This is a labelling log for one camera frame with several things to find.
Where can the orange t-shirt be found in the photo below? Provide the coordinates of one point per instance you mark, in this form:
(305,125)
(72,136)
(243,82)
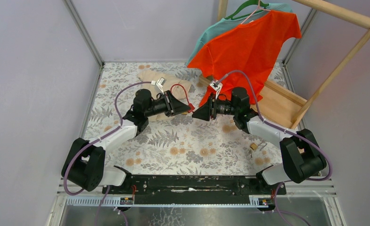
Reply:
(248,51)

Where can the wooden clothes rack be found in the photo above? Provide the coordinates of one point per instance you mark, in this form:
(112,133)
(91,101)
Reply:
(333,59)

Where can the green clothes hanger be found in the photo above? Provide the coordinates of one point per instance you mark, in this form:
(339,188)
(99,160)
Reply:
(234,16)

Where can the brass padlock with keys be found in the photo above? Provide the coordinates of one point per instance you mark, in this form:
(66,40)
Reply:
(257,149)

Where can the floral patterned table mat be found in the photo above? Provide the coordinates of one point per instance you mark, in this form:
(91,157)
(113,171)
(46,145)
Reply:
(180,145)

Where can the beige folded cloth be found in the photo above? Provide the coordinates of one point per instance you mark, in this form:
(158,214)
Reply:
(149,75)

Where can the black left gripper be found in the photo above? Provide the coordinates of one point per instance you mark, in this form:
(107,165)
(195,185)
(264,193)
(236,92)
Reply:
(174,106)

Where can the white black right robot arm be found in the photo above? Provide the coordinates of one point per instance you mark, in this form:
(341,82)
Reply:
(301,158)

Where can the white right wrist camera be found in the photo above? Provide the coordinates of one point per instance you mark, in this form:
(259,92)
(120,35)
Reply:
(216,86)

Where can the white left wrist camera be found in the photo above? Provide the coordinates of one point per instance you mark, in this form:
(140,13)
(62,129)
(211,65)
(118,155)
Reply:
(160,84)

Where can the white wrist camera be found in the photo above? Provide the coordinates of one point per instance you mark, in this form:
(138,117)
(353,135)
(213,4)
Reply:
(216,86)
(160,84)

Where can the white slotted cable duct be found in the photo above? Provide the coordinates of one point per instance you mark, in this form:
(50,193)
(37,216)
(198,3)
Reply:
(155,201)

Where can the pink clothes hanger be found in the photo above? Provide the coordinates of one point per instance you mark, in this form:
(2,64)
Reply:
(253,14)

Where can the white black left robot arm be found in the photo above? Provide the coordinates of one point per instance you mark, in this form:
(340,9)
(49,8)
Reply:
(85,163)

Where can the teal t-shirt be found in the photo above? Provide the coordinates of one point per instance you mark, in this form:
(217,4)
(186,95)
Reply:
(228,23)

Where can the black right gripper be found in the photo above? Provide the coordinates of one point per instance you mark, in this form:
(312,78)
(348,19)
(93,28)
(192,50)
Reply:
(208,109)

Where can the red cable lock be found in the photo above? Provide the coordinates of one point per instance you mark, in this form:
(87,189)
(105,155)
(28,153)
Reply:
(181,92)

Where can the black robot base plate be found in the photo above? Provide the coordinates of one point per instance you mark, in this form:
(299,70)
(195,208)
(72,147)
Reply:
(201,186)

